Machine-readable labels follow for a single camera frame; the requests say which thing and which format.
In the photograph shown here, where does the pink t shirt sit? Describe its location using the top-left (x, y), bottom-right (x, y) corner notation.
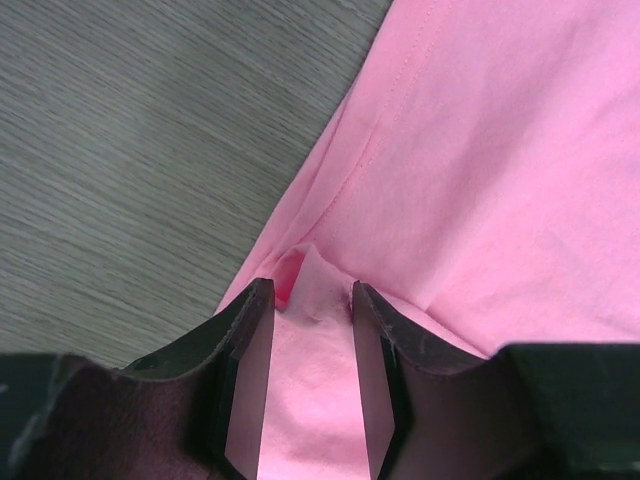
top-left (226, 1), bottom-right (639, 479)

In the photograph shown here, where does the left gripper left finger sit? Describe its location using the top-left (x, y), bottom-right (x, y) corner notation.
top-left (1, 279), bottom-right (275, 479)

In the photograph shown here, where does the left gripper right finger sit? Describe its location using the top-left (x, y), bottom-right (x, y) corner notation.
top-left (352, 282), bottom-right (639, 479)

